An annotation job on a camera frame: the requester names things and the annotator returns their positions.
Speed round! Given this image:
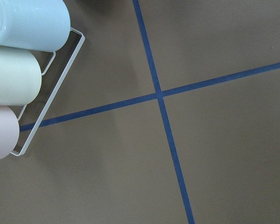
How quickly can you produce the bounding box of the white cup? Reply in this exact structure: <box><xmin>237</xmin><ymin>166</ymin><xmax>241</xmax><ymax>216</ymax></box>
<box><xmin>0</xmin><ymin>46</ymin><xmax>42</xmax><ymax>106</ymax></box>

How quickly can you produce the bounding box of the light blue cup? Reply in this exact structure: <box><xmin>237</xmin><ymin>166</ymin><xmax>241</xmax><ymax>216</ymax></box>
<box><xmin>0</xmin><ymin>0</ymin><xmax>70</xmax><ymax>52</ymax></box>

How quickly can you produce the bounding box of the pink cup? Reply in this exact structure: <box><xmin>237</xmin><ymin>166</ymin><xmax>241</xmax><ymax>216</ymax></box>
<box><xmin>0</xmin><ymin>106</ymin><xmax>20</xmax><ymax>159</ymax></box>

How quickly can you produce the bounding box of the white wire cup rack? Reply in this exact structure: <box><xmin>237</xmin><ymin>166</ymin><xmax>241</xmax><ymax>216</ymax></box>
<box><xmin>10</xmin><ymin>28</ymin><xmax>85</xmax><ymax>156</ymax></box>

